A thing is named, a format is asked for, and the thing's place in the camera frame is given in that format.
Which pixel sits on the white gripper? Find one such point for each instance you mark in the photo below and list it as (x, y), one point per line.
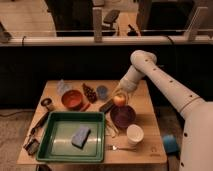
(129, 82)

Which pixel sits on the red yellow apple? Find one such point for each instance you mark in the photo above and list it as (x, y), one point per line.
(119, 100)

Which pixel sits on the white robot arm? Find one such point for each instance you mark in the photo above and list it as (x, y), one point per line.
(197, 141)

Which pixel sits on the small blue cup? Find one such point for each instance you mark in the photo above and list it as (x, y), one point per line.
(102, 92)

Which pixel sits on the white paper cup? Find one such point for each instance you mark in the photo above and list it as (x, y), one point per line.
(135, 134)

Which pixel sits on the small metal cup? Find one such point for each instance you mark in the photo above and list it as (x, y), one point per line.
(48, 104)

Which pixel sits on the black brush block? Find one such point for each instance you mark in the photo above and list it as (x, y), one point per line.
(107, 106)

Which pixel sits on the purple bowl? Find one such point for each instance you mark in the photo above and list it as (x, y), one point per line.
(123, 116)

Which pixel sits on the dark grape bunch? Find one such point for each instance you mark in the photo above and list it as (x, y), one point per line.
(89, 93)

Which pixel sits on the red marker pen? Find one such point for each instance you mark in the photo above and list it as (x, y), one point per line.
(85, 107)

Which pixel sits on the wooden chopsticks pair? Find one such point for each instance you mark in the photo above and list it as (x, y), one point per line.
(111, 129)

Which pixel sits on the orange bowl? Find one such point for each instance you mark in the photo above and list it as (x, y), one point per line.
(72, 99)

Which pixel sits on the blue sponge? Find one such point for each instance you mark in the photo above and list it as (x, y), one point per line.
(80, 136)

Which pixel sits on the blue round object on floor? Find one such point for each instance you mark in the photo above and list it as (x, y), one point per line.
(170, 144)

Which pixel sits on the black office chair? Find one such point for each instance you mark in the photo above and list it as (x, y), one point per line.
(108, 22)

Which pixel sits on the green plastic tray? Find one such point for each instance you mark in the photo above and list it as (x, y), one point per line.
(56, 143)

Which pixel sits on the black handled spatula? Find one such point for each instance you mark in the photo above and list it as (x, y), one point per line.
(32, 143)

